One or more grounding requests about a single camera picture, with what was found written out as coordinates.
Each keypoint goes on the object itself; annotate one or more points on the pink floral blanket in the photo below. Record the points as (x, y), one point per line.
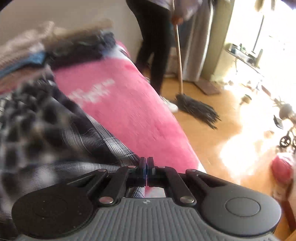
(129, 111)

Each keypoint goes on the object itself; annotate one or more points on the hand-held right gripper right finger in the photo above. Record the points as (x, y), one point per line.
(151, 172)

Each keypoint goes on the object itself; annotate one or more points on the black white plaid pants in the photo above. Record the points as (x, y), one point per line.
(69, 143)

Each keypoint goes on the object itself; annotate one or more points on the pink bag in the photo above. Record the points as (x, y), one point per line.
(282, 170)

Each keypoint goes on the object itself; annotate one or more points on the stack of light folded clothes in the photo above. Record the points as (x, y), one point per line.
(20, 58)

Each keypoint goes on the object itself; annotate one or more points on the brown floor mat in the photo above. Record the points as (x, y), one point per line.
(208, 87)

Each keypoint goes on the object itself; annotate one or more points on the cluttered table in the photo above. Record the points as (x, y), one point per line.
(245, 58)

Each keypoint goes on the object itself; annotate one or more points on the stack of dark folded clothes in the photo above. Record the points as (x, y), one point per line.
(87, 48)

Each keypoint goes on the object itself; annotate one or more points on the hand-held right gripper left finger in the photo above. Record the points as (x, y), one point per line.
(143, 172)

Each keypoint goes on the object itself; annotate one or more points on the grey curtain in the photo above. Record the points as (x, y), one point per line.
(198, 46)

